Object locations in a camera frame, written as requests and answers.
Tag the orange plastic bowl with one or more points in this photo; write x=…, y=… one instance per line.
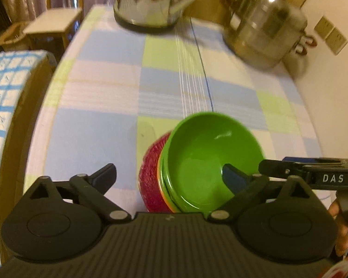
x=162, y=191

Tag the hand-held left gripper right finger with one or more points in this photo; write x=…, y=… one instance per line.
x=233, y=179

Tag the person's right hand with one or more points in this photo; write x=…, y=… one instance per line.
x=345, y=228

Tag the blue checked white cloth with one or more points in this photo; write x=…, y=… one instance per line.
x=3, y=98

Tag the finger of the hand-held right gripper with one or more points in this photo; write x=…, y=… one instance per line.
x=278, y=168
x=301, y=159

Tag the small wooden side table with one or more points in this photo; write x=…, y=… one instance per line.
x=52, y=20

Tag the green plastic bowl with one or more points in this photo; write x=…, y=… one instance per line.
x=203, y=162

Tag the woven basket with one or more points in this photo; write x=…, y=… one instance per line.
x=11, y=36

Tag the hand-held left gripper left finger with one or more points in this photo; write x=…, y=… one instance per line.
x=106, y=173

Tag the steel kettle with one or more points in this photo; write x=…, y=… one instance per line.
x=150, y=3

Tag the pastel checked tablecloth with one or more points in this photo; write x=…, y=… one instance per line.
x=104, y=92

